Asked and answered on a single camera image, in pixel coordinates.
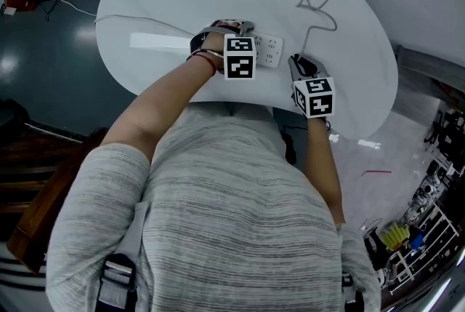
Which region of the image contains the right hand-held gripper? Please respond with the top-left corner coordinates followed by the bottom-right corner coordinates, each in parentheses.
top-left (287, 55), bottom-right (335, 120)

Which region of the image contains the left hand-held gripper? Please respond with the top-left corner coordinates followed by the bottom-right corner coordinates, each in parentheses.
top-left (188, 18), bottom-right (256, 82)

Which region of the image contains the white power strip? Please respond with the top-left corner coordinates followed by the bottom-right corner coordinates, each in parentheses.
top-left (251, 33), bottom-right (285, 69)

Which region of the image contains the person's right forearm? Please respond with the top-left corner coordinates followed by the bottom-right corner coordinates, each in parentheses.
top-left (302, 116), bottom-right (347, 225)

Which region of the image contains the person's left forearm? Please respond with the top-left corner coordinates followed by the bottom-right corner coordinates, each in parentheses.
top-left (102, 57), bottom-right (225, 156)

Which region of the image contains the person's left hand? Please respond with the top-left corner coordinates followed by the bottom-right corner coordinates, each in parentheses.
top-left (198, 22), bottom-right (241, 63)

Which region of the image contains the red stick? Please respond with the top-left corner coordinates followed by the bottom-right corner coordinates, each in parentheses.
top-left (360, 167), bottom-right (393, 177)

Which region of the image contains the person in white shirt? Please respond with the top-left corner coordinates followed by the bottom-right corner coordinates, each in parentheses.
top-left (45, 100), bottom-right (383, 312)

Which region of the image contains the yellow bristled item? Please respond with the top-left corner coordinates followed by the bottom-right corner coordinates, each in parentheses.
top-left (380, 222), bottom-right (411, 252)

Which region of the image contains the white storage shelf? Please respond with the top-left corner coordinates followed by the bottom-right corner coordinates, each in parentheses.
top-left (363, 106), bottom-right (465, 296)

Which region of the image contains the red fire extinguisher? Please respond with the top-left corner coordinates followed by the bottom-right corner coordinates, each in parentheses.
top-left (1, 0), bottom-right (38, 16)

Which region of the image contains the black chair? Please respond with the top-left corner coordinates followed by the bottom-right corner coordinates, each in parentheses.
top-left (0, 98), bottom-right (33, 132)

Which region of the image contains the red string bracelet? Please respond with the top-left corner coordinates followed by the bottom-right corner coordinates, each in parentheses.
top-left (185, 52), bottom-right (218, 72)

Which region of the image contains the grey power cord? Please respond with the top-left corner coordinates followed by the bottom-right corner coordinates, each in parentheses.
top-left (278, 0), bottom-right (338, 57)

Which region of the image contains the thin white cable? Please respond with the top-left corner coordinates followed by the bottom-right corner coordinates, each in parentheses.
top-left (42, 0), bottom-right (196, 39)

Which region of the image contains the black floor cable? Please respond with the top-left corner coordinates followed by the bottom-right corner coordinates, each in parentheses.
top-left (41, 0), bottom-right (76, 23)

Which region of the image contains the black and grey shoulder strap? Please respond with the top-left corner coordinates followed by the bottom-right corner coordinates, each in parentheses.
top-left (95, 253), bottom-right (140, 312)
top-left (340, 271), bottom-right (366, 312)

